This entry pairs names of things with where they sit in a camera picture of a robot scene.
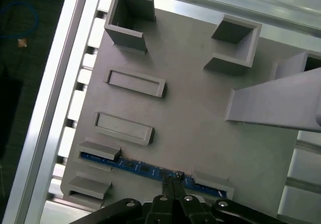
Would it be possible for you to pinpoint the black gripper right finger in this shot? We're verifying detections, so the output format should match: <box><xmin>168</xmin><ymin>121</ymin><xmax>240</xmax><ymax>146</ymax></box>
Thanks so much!
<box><xmin>175</xmin><ymin>174</ymin><xmax>284</xmax><ymax>224</ymax></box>

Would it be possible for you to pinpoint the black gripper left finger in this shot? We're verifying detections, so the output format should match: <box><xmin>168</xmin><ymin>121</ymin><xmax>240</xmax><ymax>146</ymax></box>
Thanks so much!
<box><xmin>75</xmin><ymin>175</ymin><xmax>177</xmax><ymax>224</ymax></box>

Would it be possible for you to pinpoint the blue RAM stick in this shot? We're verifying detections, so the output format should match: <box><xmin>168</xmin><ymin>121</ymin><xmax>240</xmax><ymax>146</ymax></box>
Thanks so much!
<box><xmin>79</xmin><ymin>152</ymin><xmax>229</xmax><ymax>199</ymax></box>

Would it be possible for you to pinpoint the grey parts rack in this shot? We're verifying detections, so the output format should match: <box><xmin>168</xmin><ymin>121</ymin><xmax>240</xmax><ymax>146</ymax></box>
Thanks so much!
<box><xmin>60</xmin><ymin>0</ymin><xmax>321</xmax><ymax>207</ymax></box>

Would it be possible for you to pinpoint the blue floor cable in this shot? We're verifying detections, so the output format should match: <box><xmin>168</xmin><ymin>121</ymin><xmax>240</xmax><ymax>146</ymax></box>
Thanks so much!
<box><xmin>0</xmin><ymin>2</ymin><xmax>40</xmax><ymax>41</ymax></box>

